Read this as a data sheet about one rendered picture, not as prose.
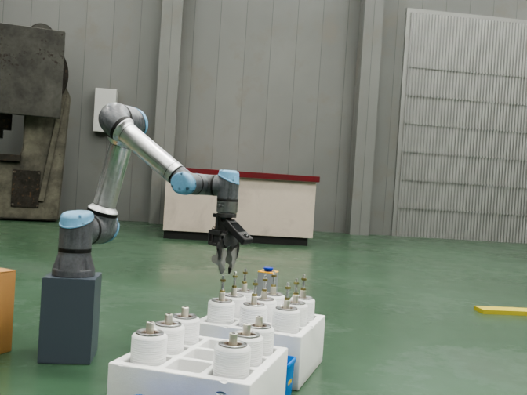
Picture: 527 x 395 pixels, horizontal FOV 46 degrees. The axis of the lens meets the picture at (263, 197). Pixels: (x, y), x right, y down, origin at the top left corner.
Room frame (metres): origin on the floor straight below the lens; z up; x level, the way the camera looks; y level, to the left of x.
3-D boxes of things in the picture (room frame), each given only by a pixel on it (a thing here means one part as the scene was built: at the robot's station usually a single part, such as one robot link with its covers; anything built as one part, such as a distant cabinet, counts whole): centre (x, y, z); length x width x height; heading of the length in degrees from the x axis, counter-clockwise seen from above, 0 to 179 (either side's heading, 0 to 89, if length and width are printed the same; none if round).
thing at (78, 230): (2.24, 0.67, 0.47); 0.13 x 0.12 x 0.14; 161
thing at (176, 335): (1.77, 0.25, 0.16); 0.10 x 0.10 x 0.18
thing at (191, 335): (1.88, 0.22, 0.16); 0.10 x 0.10 x 0.18
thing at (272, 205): (8.14, 0.37, 0.41); 2.26 x 1.75 x 0.81; 7
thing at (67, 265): (2.23, 0.67, 0.35); 0.15 x 0.15 x 0.10
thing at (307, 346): (2.26, -0.03, 0.09); 0.39 x 0.39 x 0.18; 73
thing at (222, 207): (2.19, 0.13, 0.58); 0.08 x 0.08 x 0.05
